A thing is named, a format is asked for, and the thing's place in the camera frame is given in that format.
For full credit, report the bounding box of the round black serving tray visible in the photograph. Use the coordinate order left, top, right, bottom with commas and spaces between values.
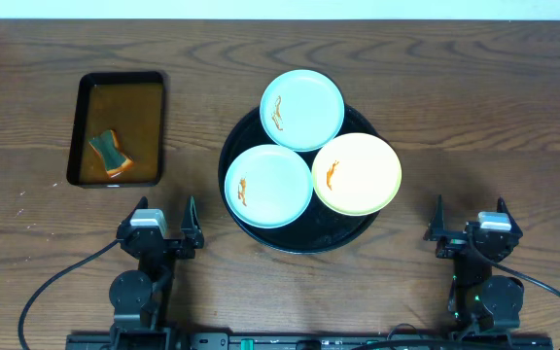
218, 107, 378, 255

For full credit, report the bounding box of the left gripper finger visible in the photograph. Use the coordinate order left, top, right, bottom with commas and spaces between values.
122, 196, 148, 226
181, 196, 205, 248

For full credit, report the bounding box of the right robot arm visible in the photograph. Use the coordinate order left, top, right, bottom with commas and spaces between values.
424, 198, 524, 341

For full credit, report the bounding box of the black rectangular water tray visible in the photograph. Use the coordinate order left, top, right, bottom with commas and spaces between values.
66, 71, 166, 188

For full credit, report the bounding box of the light green plate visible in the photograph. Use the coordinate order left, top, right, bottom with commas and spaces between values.
260, 69, 344, 152
224, 144, 313, 229

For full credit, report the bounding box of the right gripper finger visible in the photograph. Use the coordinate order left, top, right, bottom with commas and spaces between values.
423, 195, 448, 242
497, 196, 519, 228

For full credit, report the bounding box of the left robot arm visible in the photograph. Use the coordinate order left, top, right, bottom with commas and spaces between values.
106, 197, 204, 350

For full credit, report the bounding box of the yellow plate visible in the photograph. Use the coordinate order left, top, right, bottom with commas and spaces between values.
311, 132, 403, 216

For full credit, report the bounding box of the green and yellow sponge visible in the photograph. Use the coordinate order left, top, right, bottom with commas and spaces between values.
89, 129, 134, 178

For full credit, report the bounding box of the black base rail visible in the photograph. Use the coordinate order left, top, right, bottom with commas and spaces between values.
64, 332, 554, 350

